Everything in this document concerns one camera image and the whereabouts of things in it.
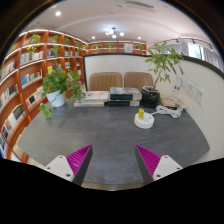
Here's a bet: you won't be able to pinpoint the clear acrylic sign holder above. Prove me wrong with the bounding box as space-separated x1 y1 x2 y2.
173 76 185 101

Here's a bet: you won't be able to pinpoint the thick dark-spined book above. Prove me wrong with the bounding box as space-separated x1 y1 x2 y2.
107 99 141 108

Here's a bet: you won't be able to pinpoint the thin white book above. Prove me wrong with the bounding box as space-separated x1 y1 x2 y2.
73 100 106 108

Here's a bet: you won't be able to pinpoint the coiled white power cable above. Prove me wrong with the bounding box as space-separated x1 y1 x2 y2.
150 104 184 119

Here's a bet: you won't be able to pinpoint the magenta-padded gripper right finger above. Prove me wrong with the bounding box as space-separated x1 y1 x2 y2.
134 144 184 186

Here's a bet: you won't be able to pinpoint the white book with picture cover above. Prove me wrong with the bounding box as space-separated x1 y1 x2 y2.
80 90 110 103

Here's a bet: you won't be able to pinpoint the tan padded chair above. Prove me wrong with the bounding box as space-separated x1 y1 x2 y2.
123 71 154 92
87 71 124 92

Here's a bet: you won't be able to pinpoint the ceiling air vent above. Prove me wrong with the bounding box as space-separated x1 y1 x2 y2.
124 0 157 14

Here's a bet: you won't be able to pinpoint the white sheer curtain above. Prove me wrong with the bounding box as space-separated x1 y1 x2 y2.
199 44 224 70

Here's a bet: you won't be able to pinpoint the recessed ceiling lights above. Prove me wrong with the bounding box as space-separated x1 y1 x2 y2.
54 10 143 41

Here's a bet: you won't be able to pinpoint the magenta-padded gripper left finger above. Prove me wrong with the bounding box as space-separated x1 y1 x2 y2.
44 144 94 187

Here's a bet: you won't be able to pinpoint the white wall socket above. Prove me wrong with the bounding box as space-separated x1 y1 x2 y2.
194 87 206 105
185 80 197 98

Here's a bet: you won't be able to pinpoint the white and purple banner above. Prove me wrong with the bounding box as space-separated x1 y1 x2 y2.
177 36 190 57

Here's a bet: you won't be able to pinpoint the leafy plant in white pot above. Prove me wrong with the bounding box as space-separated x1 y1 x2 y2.
38 67 86 120

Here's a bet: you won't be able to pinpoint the orange bookshelf unit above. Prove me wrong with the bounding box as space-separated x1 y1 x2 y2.
0 29 148 164

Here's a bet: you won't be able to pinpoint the ceiling lamp with round bulbs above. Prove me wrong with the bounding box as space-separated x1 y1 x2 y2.
105 27 125 39

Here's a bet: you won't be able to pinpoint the white sign on shelf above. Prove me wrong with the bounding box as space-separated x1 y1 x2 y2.
124 43 134 54

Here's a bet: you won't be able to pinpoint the thick book with grey cover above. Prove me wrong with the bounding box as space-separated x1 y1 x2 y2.
109 86 143 101

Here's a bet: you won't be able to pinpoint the tall plant in black pot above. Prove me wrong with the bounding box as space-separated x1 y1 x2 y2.
141 41 185 108

